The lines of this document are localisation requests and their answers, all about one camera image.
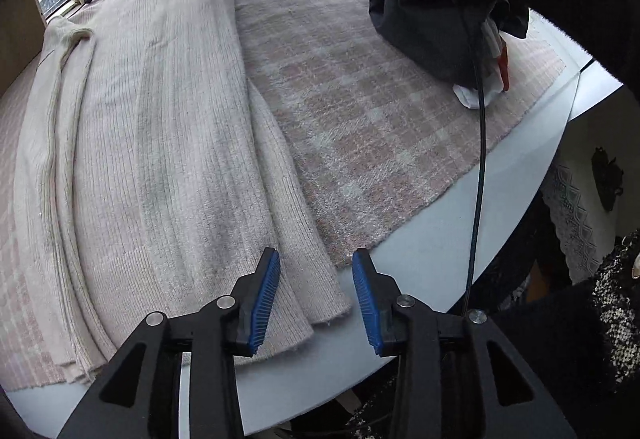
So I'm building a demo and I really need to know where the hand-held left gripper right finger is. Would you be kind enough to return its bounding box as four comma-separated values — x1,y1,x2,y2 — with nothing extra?
351,247,578,439

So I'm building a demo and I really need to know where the white lace cloth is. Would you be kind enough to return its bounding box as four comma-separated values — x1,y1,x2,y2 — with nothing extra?
540,159,626,285

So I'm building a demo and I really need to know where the beige ribbed knit sweater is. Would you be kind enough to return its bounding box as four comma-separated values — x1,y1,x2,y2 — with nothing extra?
12,0,351,385

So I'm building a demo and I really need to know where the crumpled dark grey garment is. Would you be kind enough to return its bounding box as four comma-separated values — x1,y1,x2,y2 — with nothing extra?
367,0,531,84

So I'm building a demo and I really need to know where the person's black tweed jacket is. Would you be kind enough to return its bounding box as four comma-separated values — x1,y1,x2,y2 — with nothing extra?
345,199,640,439

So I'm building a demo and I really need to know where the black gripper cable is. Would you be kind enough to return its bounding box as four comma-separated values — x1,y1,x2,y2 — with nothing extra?
462,4,488,317

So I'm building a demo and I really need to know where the large light brown wooden board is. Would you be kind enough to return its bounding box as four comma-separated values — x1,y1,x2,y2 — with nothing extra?
0,0,46,94

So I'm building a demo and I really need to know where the pink plaid blanket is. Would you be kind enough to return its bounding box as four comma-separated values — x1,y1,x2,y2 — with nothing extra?
0,0,568,392

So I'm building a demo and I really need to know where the white garment with red trim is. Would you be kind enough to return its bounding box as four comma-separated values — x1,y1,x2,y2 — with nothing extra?
452,21,511,110

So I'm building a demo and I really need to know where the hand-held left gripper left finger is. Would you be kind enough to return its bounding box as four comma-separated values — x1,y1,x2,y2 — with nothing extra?
57,247,281,439

